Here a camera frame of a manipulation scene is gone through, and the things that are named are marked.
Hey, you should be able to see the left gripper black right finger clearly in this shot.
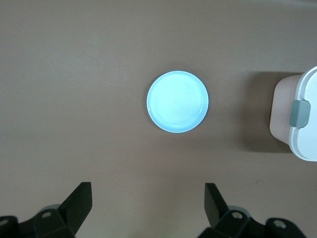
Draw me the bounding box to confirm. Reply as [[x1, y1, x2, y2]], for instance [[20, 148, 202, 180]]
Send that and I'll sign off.
[[198, 182, 308, 238]]

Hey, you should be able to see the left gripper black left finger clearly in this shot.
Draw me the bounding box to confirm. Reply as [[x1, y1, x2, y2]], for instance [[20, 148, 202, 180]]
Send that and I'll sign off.
[[0, 182, 93, 238]]

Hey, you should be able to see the light blue round plate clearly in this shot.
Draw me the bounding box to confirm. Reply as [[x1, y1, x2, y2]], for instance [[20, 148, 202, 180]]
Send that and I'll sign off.
[[146, 71, 210, 134]]

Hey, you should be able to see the pink box with white lid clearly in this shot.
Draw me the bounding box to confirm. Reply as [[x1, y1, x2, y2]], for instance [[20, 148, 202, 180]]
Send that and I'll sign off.
[[269, 65, 317, 162]]

